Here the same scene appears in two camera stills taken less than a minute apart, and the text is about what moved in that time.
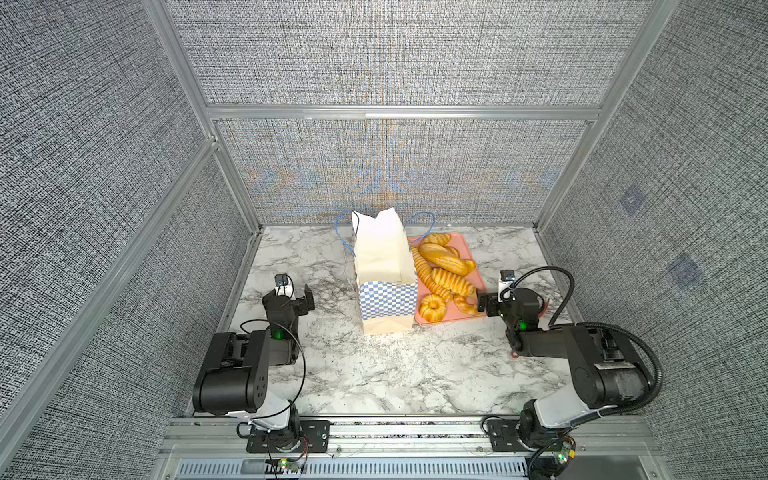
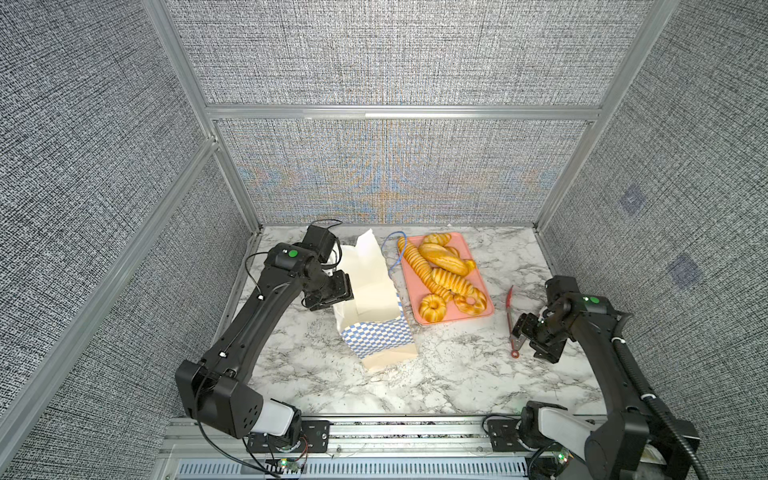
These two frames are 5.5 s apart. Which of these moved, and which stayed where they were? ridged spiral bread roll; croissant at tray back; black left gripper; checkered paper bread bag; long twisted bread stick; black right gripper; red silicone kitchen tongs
Moved: checkered paper bread bag; black right gripper; black left gripper
Stayed: long twisted bread stick; red silicone kitchen tongs; croissant at tray back; ridged spiral bread roll
